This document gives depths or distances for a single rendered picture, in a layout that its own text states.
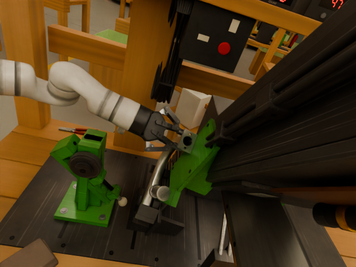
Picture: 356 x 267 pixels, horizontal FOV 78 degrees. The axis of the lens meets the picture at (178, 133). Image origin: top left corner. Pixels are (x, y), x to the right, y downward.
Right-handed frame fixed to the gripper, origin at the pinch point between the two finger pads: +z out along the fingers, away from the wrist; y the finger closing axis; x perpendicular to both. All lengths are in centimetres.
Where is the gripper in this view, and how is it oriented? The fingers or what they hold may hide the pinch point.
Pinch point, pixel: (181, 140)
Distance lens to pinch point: 59.4
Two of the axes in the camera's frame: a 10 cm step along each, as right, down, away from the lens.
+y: 3.7, -9.0, 2.1
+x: -3.5, 0.7, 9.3
